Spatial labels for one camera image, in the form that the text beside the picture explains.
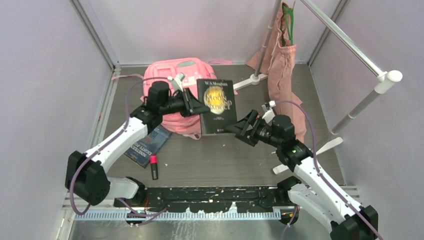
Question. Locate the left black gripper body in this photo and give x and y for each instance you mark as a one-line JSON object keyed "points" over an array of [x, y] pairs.
{"points": [[181, 103]]}

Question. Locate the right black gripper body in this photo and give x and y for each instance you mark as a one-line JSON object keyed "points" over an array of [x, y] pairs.
{"points": [[260, 131]]}

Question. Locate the Moon and Sixpence book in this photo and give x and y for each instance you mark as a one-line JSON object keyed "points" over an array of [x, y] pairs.
{"points": [[219, 96]]}

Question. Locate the pink student backpack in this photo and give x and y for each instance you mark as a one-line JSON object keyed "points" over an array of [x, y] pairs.
{"points": [[194, 69]]}

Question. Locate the Nineteen Eighty-Four blue book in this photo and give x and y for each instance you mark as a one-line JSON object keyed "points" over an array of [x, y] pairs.
{"points": [[142, 150]]}

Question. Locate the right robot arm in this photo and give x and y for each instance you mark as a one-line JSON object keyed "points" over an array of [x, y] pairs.
{"points": [[310, 188]]}

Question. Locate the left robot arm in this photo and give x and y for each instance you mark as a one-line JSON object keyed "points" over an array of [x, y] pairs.
{"points": [[86, 173]]}

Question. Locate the pink capped black marker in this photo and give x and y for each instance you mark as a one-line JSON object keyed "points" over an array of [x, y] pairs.
{"points": [[154, 167]]}

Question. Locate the pink hanging trousers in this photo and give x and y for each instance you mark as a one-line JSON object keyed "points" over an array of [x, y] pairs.
{"points": [[278, 62]]}

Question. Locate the green clothes hanger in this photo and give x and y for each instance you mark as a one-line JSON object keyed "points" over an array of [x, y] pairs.
{"points": [[288, 15]]}

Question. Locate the white metal clothes rack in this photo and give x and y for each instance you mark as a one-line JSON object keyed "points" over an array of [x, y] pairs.
{"points": [[387, 79]]}

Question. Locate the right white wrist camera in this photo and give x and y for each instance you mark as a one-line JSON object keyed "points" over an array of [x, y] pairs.
{"points": [[269, 114]]}

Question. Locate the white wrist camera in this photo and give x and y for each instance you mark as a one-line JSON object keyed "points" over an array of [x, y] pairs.
{"points": [[177, 81], [269, 114]]}

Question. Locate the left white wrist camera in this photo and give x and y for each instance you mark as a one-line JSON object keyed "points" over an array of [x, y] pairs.
{"points": [[177, 81]]}

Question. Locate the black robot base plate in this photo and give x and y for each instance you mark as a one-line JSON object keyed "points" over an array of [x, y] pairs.
{"points": [[246, 199]]}

